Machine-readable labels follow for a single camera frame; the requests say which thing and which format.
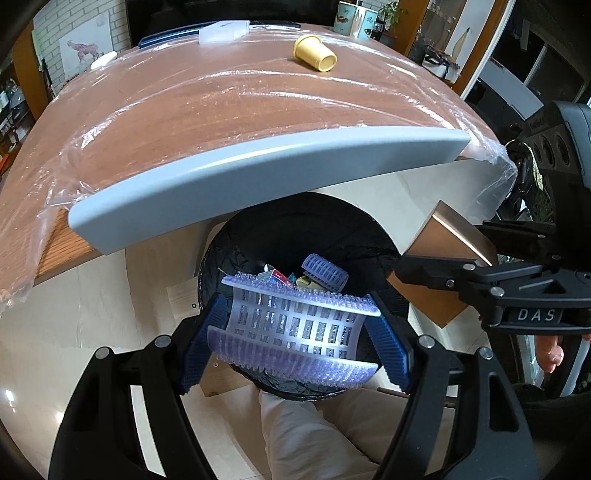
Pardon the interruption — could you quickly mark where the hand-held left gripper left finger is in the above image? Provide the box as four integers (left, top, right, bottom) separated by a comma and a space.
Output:
48, 293, 230, 480

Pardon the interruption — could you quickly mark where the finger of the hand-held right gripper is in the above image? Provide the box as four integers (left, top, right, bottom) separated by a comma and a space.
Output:
480, 220, 573, 261
397, 256, 490, 301

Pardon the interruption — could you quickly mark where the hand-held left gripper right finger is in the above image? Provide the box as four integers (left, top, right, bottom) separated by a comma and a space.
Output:
365, 292, 541, 480

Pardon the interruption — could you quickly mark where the brown cardboard box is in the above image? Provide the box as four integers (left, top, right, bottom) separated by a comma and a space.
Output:
387, 200, 499, 329

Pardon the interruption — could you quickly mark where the round purple hair roller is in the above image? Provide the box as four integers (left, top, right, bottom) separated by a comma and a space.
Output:
301, 253, 349, 292

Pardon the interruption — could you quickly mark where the white medicine box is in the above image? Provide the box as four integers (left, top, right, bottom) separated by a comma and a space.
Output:
259, 263, 298, 284

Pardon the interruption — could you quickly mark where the black trash bin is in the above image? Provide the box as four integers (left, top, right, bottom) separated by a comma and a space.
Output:
196, 191, 411, 401

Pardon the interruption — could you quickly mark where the person's right hand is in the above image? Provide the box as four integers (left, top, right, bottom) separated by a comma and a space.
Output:
536, 335, 565, 372

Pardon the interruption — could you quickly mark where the person's white trouser leg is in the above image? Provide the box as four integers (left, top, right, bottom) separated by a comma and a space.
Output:
259, 388, 411, 480

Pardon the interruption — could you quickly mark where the clear plastic table cover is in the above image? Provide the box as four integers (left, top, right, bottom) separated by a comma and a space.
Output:
0, 18, 518, 319

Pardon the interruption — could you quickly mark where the yellow plastic cup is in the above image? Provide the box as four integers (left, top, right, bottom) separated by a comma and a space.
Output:
294, 34, 338, 73

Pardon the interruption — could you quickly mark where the small green houseplant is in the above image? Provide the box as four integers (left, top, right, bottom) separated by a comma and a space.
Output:
376, 0, 402, 42

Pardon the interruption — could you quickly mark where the white and teal mug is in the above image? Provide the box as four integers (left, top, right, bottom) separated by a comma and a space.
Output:
336, 0, 377, 40

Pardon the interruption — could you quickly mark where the white translucent container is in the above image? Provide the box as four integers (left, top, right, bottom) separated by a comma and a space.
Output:
198, 21, 250, 45

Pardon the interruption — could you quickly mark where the black television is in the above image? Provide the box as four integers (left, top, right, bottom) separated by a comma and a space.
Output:
127, 0, 342, 44

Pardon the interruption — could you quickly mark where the tall framed wall picture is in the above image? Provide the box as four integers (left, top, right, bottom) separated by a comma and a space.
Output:
445, 0, 490, 81

